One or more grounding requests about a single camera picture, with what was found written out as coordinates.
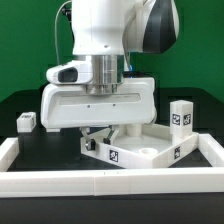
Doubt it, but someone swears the white square table top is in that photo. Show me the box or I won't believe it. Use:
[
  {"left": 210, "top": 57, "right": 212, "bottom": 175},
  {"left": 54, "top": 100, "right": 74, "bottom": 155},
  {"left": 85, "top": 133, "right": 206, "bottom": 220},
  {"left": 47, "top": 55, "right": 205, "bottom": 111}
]
[{"left": 80, "top": 124, "right": 198, "bottom": 169}]

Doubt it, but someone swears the white U-shaped fence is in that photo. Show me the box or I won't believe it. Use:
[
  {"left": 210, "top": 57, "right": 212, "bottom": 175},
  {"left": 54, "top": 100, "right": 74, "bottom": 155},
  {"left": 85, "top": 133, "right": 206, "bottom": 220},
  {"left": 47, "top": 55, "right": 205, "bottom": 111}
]
[{"left": 0, "top": 138, "right": 224, "bottom": 198}]

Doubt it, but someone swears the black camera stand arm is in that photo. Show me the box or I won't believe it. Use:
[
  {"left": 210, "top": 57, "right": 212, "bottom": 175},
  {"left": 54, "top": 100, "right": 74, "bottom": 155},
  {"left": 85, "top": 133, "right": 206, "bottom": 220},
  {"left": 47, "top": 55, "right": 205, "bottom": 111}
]
[{"left": 61, "top": 6, "right": 74, "bottom": 39}]

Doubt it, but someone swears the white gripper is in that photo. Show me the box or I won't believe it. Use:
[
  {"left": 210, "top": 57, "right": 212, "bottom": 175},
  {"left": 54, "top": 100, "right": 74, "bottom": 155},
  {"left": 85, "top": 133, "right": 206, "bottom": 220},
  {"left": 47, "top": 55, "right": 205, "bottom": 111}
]
[{"left": 41, "top": 61, "right": 156, "bottom": 151}]

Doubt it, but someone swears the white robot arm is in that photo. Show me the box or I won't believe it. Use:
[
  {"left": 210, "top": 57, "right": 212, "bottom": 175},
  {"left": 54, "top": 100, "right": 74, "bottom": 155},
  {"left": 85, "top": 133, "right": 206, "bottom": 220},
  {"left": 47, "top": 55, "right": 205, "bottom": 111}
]
[{"left": 41, "top": 0, "right": 179, "bottom": 150}]

